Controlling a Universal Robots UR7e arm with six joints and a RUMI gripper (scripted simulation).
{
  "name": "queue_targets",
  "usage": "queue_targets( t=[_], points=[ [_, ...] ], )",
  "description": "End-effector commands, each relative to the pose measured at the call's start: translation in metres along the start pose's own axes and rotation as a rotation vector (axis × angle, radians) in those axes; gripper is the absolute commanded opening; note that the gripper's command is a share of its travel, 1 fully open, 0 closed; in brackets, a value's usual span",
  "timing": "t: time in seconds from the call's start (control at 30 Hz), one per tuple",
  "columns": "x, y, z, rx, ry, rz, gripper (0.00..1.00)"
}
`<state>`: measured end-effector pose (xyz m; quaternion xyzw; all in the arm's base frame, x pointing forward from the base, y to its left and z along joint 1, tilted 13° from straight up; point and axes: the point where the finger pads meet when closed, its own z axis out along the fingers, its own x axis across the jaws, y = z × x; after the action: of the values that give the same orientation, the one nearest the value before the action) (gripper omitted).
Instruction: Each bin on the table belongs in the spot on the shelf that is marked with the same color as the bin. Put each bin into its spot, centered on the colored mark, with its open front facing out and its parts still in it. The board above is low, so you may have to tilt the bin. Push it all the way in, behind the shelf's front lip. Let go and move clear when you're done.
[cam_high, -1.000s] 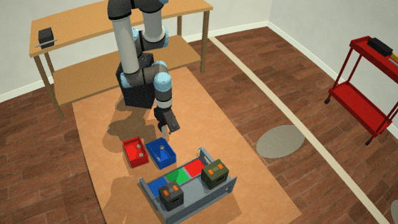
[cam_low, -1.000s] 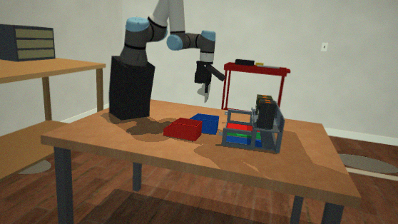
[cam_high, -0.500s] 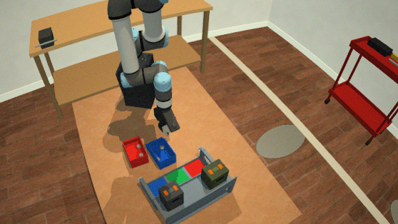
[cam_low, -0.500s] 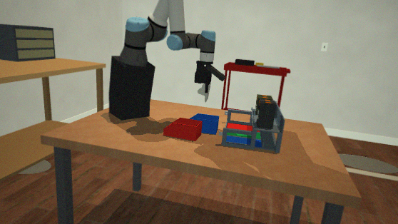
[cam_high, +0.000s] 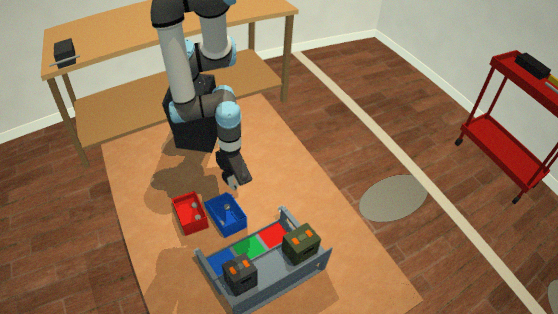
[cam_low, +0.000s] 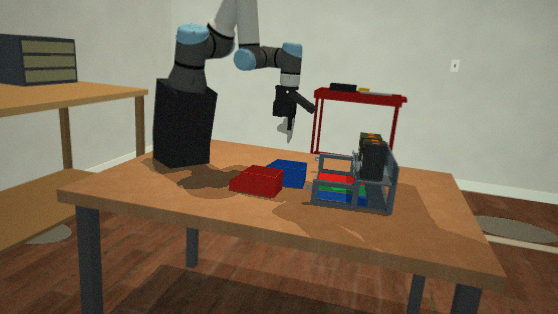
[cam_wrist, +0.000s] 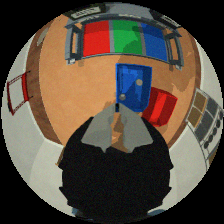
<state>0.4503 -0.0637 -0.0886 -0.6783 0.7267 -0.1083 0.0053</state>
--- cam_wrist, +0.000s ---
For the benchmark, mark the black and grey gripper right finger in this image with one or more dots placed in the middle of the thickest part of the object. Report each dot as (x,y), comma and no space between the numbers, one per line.
(138,132)

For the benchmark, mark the red bin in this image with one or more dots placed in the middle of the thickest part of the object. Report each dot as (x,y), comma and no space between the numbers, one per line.
(163,105)

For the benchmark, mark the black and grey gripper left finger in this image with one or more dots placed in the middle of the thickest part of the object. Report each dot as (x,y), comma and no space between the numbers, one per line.
(96,131)

